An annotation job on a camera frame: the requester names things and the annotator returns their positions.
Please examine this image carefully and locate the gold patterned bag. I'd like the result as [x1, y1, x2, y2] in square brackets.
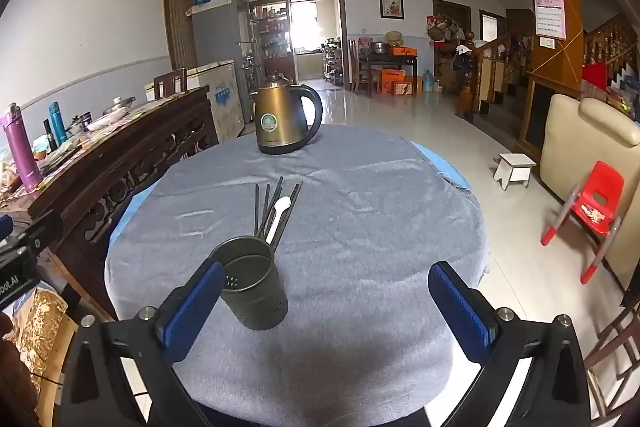
[10, 287, 68, 388]

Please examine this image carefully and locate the white chest freezer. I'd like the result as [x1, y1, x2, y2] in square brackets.
[145, 59, 246, 138]

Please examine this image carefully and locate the large orange box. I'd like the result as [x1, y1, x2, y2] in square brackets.
[381, 68, 407, 94]

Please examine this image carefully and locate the glass pot lid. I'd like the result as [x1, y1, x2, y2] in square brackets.
[102, 96, 137, 115]

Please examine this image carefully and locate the shelf rack with bottles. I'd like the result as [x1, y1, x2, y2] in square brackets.
[250, 4, 291, 80]

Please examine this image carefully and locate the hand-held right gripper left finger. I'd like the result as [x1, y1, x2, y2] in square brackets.
[55, 259, 226, 427]

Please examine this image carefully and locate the purple thermos bottle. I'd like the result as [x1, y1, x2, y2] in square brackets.
[0, 104, 43, 194]

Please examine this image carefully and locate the white plastic spoon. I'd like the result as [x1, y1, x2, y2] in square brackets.
[265, 196, 293, 244]

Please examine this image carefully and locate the red plastic child chair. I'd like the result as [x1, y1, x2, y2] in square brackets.
[541, 161, 626, 284]

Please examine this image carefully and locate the gold electric kettle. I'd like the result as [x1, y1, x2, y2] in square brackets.
[249, 74, 323, 155]

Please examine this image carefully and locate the wooden stair railing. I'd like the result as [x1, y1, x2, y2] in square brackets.
[455, 14, 640, 118]

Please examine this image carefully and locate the small white stool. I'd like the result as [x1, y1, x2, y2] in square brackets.
[492, 153, 537, 192]

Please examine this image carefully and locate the teal thermos bottle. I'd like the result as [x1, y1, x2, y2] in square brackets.
[47, 102, 68, 146]

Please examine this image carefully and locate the brown beaded curtain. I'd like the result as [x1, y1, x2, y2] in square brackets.
[162, 0, 215, 70]

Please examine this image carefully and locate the lattice wooden chair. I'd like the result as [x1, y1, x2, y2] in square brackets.
[582, 297, 640, 427]

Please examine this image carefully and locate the grey tablecloth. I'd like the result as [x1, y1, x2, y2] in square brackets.
[105, 124, 488, 427]

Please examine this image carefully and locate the grey refrigerator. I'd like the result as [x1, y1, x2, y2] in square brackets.
[187, 0, 251, 68]

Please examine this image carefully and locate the blue table cover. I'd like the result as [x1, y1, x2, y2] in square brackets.
[107, 142, 488, 278]

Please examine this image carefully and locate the dark green metal utensil holder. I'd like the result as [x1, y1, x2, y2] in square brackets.
[207, 234, 290, 332]

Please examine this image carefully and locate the pink wall calendar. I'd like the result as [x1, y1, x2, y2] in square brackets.
[530, 0, 568, 40]

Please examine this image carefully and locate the carved dark wooden sideboard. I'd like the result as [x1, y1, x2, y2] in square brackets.
[0, 86, 221, 323]

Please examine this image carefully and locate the cream leather armchair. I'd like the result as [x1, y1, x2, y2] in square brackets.
[540, 94, 640, 293]

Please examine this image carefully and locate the wooden dining chair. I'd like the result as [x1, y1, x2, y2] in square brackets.
[348, 39, 381, 94]

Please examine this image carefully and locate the dark wooden side table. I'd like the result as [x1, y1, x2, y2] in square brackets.
[357, 49, 418, 98]

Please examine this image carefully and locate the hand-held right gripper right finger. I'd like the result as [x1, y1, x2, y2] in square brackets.
[427, 261, 608, 427]

